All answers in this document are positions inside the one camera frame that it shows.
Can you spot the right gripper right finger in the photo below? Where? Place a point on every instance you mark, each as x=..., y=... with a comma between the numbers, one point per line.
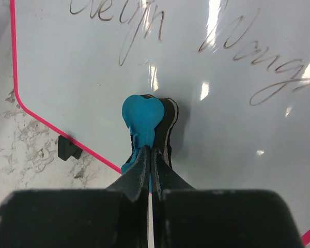
x=186, y=217

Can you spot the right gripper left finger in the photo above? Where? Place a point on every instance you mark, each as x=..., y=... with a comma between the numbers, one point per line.
x=112, y=217

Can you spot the blue whiteboard eraser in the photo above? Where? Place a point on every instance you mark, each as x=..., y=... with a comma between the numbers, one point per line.
x=150, y=121

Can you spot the pink framed whiteboard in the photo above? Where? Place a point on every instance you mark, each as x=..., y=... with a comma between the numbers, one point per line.
x=239, y=71

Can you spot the black stand foot left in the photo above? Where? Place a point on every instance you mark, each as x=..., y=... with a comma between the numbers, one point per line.
x=66, y=148

